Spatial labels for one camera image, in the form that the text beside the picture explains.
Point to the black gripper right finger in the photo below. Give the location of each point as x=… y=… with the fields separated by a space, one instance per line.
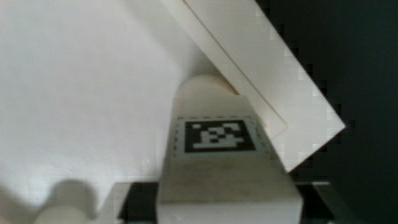
x=326 y=209

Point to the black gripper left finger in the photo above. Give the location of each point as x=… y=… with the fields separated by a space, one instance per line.
x=130 y=204

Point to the white table leg with tag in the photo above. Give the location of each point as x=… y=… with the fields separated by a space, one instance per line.
x=225 y=183

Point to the white square tabletop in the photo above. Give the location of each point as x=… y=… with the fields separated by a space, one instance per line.
x=97 y=57

